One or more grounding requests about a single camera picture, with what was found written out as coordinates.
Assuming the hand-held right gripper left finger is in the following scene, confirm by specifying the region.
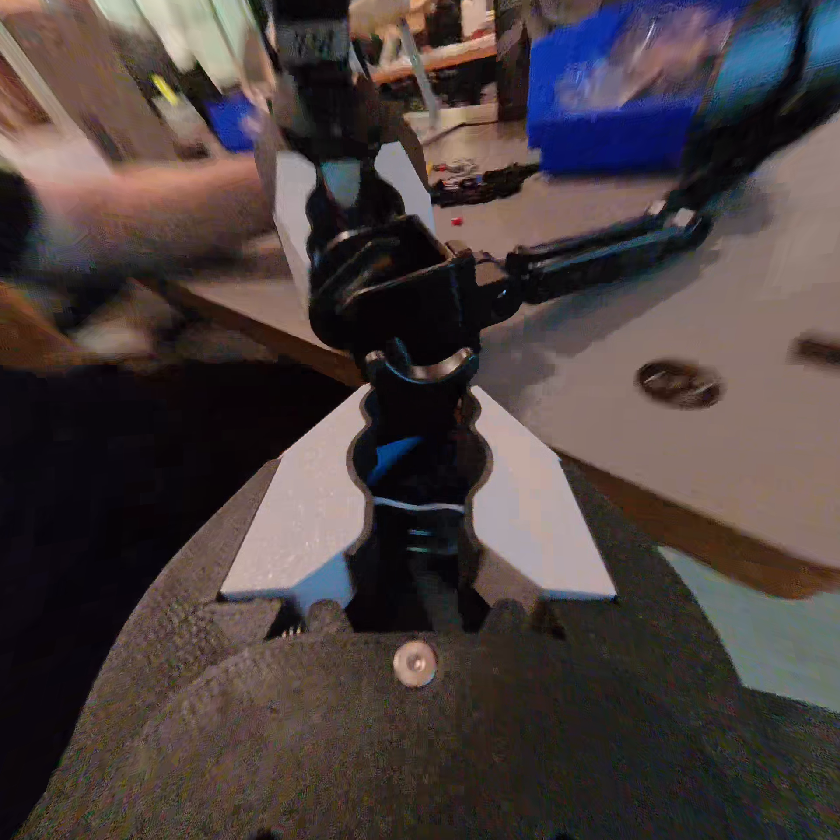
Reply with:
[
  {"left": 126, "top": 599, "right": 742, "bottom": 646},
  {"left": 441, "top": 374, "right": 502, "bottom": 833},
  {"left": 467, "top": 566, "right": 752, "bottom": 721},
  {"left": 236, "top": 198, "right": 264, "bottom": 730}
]
[{"left": 220, "top": 384, "right": 375, "bottom": 621}]

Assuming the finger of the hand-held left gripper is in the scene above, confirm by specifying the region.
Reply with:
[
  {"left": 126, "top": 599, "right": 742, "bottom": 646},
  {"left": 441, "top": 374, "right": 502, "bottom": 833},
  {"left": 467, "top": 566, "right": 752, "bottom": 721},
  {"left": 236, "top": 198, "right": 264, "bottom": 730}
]
[
  {"left": 272, "top": 151, "right": 322, "bottom": 303},
  {"left": 374, "top": 141, "right": 437, "bottom": 236}
]

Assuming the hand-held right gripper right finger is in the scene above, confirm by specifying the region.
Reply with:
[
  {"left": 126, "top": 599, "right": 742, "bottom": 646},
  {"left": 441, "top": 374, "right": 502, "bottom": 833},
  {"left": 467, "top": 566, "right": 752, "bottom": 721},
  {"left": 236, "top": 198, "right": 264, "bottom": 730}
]
[{"left": 459, "top": 384, "right": 619, "bottom": 621}]

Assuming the black desk clamp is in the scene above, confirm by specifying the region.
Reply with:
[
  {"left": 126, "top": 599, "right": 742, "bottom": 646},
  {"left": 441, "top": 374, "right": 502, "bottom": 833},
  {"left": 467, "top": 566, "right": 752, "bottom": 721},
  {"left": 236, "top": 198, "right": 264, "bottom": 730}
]
[{"left": 307, "top": 213, "right": 511, "bottom": 454}]

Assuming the person's left forearm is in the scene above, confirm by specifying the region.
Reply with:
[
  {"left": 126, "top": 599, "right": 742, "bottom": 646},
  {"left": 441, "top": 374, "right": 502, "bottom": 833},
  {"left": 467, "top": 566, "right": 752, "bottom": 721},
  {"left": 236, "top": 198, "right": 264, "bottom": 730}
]
[{"left": 33, "top": 154, "right": 277, "bottom": 277}]

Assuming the pile of lego pieces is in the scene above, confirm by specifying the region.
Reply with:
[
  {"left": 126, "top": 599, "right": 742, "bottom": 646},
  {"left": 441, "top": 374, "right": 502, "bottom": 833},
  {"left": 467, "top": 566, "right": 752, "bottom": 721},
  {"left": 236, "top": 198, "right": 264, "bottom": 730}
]
[{"left": 430, "top": 159, "right": 542, "bottom": 207}]

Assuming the small blue storage bin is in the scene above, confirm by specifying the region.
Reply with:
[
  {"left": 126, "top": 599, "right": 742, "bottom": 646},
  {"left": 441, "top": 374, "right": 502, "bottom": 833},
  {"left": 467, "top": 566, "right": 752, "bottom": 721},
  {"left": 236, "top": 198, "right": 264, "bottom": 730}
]
[{"left": 203, "top": 95, "right": 260, "bottom": 153}]

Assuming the black round table disc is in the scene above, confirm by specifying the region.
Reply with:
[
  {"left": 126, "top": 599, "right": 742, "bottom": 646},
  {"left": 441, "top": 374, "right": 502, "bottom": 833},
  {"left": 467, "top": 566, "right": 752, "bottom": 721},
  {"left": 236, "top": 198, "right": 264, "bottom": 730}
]
[{"left": 635, "top": 360, "right": 723, "bottom": 411}]

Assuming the blue plastic bin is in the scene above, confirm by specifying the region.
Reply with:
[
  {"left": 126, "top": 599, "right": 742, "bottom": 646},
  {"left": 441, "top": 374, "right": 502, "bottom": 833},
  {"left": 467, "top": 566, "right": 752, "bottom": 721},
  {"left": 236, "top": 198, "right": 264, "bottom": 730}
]
[{"left": 527, "top": 0, "right": 742, "bottom": 175}]

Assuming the clear plastic bag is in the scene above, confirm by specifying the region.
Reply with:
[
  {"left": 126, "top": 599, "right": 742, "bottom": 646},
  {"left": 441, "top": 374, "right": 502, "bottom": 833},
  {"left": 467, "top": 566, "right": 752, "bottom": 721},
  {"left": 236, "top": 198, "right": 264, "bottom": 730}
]
[{"left": 558, "top": 7, "right": 723, "bottom": 106}]

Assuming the black rectangular table plate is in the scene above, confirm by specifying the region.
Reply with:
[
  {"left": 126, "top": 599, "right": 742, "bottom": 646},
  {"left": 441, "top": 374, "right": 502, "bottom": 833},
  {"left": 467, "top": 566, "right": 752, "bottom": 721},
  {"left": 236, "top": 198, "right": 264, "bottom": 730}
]
[{"left": 791, "top": 335, "right": 840, "bottom": 368}]

